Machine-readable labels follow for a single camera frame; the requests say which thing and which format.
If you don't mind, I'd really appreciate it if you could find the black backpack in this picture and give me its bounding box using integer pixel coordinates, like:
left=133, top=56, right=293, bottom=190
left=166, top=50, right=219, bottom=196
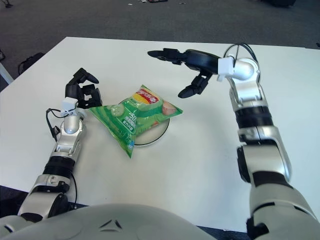
left=17, top=52, right=45, bottom=75

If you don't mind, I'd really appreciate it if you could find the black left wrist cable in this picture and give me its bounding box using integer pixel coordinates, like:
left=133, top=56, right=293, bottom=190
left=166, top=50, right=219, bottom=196
left=45, top=107, right=63, bottom=143

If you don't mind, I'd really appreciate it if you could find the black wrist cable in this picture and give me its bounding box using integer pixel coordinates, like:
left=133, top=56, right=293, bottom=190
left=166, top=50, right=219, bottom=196
left=223, top=43, right=261, bottom=76
left=45, top=107, right=63, bottom=143

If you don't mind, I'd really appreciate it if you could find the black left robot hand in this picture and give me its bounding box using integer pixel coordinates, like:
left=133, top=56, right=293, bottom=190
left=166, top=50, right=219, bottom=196
left=64, top=67, right=104, bottom=111

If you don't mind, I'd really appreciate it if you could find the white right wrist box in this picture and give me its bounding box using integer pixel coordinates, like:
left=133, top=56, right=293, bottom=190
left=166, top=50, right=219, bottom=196
left=216, top=56, right=236, bottom=82

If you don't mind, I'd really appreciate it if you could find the black bulky floor object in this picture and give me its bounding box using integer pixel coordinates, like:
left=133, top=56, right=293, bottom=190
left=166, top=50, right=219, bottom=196
left=264, top=0, right=297, bottom=8

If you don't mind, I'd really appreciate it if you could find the grey robot torso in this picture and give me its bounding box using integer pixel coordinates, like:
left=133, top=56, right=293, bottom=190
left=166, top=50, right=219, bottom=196
left=0, top=203, right=218, bottom=240

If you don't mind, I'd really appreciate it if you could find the white plate black rim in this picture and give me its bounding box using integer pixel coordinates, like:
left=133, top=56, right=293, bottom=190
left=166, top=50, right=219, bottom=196
left=134, top=117, right=170, bottom=147

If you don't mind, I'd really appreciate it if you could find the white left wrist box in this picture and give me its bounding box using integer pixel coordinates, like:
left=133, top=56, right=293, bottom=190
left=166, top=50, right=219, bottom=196
left=60, top=98, right=78, bottom=117

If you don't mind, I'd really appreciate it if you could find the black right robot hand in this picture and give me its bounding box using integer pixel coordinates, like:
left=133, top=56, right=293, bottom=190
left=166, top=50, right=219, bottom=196
left=147, top=47, right=221, bottom=99

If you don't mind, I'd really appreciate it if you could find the green snack chip bag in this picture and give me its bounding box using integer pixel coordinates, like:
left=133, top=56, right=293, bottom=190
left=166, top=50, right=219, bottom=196
left=88, top=84, right=184, bottom=160

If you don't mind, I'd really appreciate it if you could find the black left elbow cable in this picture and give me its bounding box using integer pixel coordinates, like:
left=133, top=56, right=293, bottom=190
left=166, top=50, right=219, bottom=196
left=71, top=173, right=78, bottom=205

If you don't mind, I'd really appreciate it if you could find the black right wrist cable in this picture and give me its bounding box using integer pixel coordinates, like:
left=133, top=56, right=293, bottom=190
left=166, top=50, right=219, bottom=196
left=223, top=43, right=261, bottom=76

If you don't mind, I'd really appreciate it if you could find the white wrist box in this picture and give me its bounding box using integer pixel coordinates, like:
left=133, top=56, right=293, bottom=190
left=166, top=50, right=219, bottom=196
left=216, top=56, right=236, bottom=82
left=60, top=98, right=78, bottom=117

